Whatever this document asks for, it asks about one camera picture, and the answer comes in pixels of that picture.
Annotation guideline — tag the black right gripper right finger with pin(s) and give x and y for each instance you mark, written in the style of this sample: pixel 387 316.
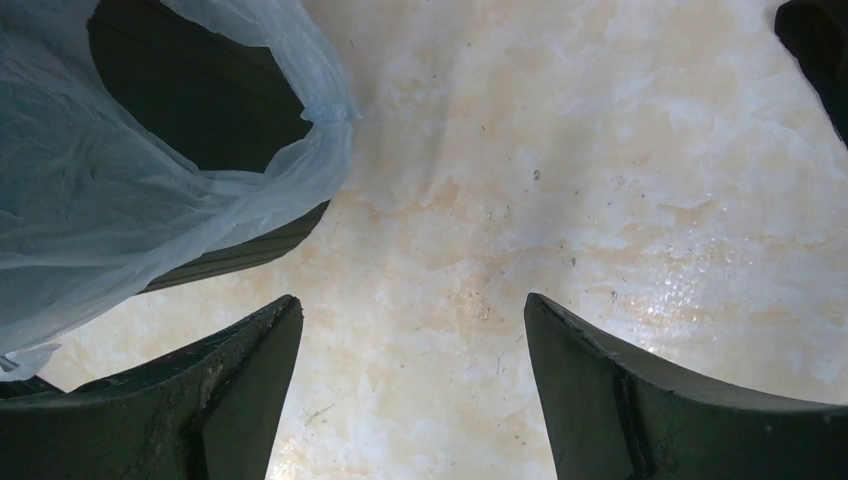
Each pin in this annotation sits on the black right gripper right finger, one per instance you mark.
pixel 613 410

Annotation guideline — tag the black printed t-shirt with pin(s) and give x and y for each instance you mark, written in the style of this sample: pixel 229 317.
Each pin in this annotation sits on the black printed t-shirt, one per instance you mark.
pixel 815 33

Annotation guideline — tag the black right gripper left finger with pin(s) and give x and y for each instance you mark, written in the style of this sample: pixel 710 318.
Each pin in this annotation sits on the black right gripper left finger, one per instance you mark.
pixel 209 410

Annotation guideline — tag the light blue plastic trash bag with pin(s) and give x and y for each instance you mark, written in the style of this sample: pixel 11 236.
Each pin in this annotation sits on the light blue plastic trash bag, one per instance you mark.
pixel 94 206

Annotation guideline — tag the black plastic trash bin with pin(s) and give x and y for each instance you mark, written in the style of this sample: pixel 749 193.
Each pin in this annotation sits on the black plastic trash bin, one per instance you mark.
pixel 221 105

